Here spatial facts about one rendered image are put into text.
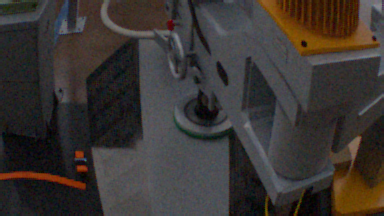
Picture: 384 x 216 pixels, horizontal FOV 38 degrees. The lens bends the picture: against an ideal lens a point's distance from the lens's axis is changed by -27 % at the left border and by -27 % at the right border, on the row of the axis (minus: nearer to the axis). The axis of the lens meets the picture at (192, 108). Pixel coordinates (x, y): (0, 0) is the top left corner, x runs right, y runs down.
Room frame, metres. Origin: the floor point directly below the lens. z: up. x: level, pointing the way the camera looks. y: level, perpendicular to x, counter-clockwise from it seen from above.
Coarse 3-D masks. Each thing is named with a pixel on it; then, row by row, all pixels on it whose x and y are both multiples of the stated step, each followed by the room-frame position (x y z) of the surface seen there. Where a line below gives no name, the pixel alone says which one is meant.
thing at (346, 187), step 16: (352, 144) 1.81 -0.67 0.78; (352, 160) 1.71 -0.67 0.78; (336, 176) 1.62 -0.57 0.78; (352, 176) 1.62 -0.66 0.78; (336, 192) 1.53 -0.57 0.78; (352, 192) 1.52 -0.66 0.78; (368, 192) 1.51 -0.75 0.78; (336, 208) 1.44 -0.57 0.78; (352, 208) 1.43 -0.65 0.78; (368, 208) 1.42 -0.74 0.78
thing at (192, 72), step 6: (156, 30) 2.23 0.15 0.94; (156, 36) 2.20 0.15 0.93; (162, 36) 2.15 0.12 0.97; (156, 42) 2.19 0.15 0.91; (162, 42) 2.13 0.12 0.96; (162, 48) 2.12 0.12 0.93; (180, 66) 1.94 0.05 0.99; (192, 72) 1.83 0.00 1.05; (198, 72) 1.80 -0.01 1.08; (192, 78) 1.83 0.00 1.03; (198, 78) 1.78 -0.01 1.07; (204, 78) 1.75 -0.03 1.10; (198, 84) 1.78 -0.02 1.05; (204, 84) 1.74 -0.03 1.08; (204, 90) 1.74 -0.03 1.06; (204, 96) 1.64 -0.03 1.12; (204, 102) 1.64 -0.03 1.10; (216, 102) 1.65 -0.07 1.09; (222, 108) 1.62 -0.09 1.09
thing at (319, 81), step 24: (240, 0) 1.42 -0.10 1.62; (264, 24) 1.26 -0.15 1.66; (288, 48) 1.15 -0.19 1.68; (288, 72) 1.14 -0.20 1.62; (312, 72) 1.05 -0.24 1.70; (336, 72) 1.08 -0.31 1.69; (360, 72) 1.11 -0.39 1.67; (312, 96) 1.05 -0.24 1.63; (336, 96) 1.08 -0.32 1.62; (360, 96) 1.11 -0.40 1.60
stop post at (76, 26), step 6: (72, 0) 3.65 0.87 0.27; (78, 0) 3.69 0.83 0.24; (72, 6) 3.65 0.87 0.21; (78, 6) 3.71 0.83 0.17; (72, 12) 3.65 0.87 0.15; (78, 12) 3.72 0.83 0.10; (72, 18) 3.65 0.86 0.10; (78, 18) 3.77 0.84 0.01; (84, 18) 3.77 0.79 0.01; (66, 24) 3.70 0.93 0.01; (72, 24) 3.65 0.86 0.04; (78, 24) 3.69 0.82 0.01; (60, 30) 3.63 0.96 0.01; (66, 30) 3.62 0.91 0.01; (72, 30) 3.62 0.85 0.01; (78, 30) 3.61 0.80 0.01
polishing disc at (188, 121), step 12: (192, 96) 1.94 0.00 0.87; (180, 108) 1.87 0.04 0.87; (192, 108) 1.88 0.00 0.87; (180, 120) 1.81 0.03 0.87; (192, 120) 1.82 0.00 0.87; (204, 120) 1.82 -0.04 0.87; (216, 120) 1.82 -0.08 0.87; (228, 120) 1.83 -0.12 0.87; (192, 132) 1.77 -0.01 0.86; (204, 132) 1.76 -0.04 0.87; (216, 132) 1.77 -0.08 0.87
